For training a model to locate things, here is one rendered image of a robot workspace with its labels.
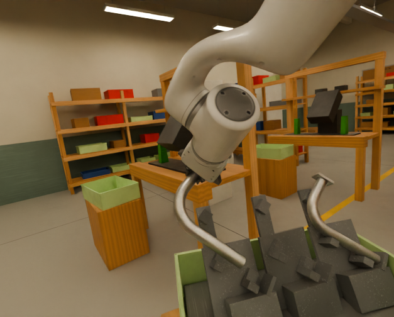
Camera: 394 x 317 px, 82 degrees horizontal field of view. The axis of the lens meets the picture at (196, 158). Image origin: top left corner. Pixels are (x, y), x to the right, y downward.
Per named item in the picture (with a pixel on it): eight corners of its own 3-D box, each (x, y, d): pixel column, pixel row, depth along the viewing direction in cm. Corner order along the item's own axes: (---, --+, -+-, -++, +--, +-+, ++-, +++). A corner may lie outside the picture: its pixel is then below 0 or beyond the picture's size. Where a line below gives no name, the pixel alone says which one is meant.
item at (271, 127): (296, 166, 525) (293, 63, 484) (224, 157, 726) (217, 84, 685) (308, 161, 555) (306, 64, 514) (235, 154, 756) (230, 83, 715)
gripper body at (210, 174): (239, 150, 48) (224, 168, 58) (201, 121, 49) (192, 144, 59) (220, 175, 45) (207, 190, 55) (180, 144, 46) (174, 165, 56)
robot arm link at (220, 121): (180, 141, 44) (217, 171, 43) (191, 98, 32) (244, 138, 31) (205, 115, 47) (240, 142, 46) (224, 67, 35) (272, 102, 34)
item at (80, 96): (185, 166, 666) (176, 85, 624) (71, 195, 498) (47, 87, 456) (176, 163, 709) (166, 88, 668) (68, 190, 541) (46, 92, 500)
